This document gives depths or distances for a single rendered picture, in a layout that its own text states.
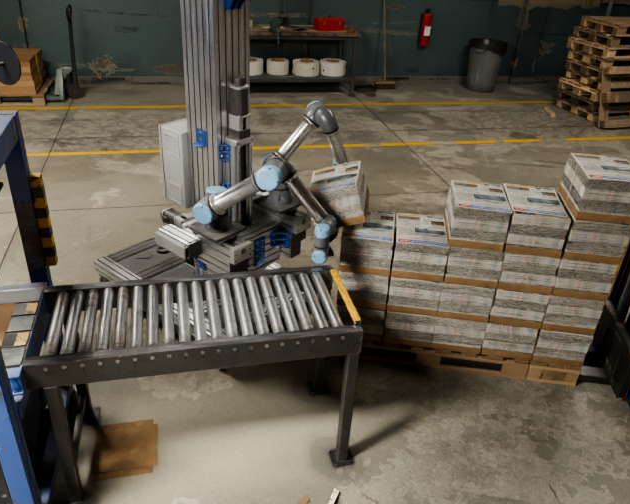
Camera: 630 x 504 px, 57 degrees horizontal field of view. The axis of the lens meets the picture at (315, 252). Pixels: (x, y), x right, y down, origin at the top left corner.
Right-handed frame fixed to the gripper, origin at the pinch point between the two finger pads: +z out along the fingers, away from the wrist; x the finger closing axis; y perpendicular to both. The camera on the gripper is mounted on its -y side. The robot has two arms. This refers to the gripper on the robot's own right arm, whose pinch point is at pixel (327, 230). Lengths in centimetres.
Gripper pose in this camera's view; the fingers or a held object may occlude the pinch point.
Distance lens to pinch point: 323.0
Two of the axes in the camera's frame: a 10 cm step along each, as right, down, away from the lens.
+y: -2.7, -8.6, -4.4
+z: 1.3, -4.9, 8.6
